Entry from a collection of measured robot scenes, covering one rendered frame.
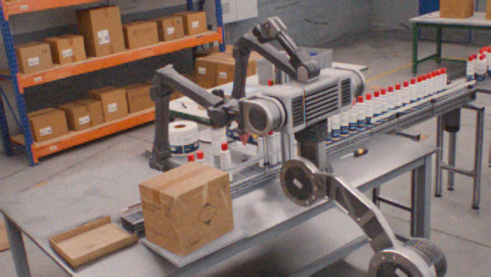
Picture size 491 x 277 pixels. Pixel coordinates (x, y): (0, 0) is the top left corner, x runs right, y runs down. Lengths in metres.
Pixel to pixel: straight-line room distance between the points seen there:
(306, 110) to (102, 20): 4.67
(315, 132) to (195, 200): 0.56
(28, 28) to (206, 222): 4.93
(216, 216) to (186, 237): 0.17
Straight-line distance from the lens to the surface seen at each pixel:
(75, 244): 2.78
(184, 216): 2.42
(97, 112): 6.75
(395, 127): 3.88
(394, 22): 11.42
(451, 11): 8.44
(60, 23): 7.29
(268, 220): 2.74
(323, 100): 2.28
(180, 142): 3.45
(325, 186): 2.27
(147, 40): 7.05
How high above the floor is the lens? 2.08
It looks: 19 degrees down
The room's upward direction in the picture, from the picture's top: 5 degrees counter-clockwise
